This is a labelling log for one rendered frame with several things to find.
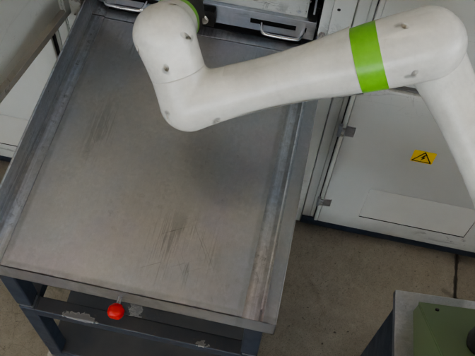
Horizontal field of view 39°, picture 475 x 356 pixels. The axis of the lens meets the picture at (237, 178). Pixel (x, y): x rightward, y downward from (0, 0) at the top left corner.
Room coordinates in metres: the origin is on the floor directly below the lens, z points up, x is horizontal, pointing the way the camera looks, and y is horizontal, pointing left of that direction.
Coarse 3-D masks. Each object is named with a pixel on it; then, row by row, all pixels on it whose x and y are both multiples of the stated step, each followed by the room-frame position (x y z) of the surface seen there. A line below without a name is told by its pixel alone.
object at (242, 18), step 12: (120, 0) 1.20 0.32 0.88; (132, 0) 1.19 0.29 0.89; (144, 0) 1.19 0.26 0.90; (156, 0) 1.19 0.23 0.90; (204, 0) 1.18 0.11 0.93; (216, 12) 1.17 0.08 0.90; (228, 12) 1.16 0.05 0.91; (240, 12) 1.16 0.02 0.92; (252, 12) 1.15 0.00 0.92; (264, 12) 1.15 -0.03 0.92; (276, 12) 1.16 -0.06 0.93; (312, 12) 1.17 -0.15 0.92; (228, 24) 1.16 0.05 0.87; (240, 24) 1.16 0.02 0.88; (252, 24) 1.15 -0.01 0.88; (264, 24) 1.15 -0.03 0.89; (276, 24) 1.15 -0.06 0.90; (288, 24) 1.14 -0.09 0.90; (312, 24) 1.13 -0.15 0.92; (312, 36) 1.13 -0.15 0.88
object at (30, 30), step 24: (0, 0) 1.02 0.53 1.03; (24, 0) 1.09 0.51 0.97; (48, 0) 1.16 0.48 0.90; (0, 24) 1.00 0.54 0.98; (24, 24) 1.06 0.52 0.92; (48, 24) 1.14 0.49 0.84; (0, 48) 0.98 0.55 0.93; (24, 48) 1.04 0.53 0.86; (0, 72) 0.95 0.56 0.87; (24, 72) 0.98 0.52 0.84; (0, 96) 0.90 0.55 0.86
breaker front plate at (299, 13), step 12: (216, 0) 1.18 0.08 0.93; (228, 0) 1.17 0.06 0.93; (240, 0) 1.17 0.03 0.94; (252, 0) 1.17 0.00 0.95; (264, 0) 1.16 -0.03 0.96; (276, 0) 1.16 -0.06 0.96; (288, 0) 1.16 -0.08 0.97; (300, 0) 1.15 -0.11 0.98; (288, 12) 1.15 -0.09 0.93; (300, 12) 1.15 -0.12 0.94
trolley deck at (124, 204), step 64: (128, 64) 1.03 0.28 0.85; (64, 128) 0.83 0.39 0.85; (128, 128) 0.85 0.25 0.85; (256, 128) 0.88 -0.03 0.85; (64, 192) 0.67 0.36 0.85; (128, 192) 0.69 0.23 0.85; (192, 192) 0.70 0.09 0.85; (256, 192) 0.71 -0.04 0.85; (64, 256) 0.53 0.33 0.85; (128, 256) 0.54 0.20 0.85; (192, 256) 0.55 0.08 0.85
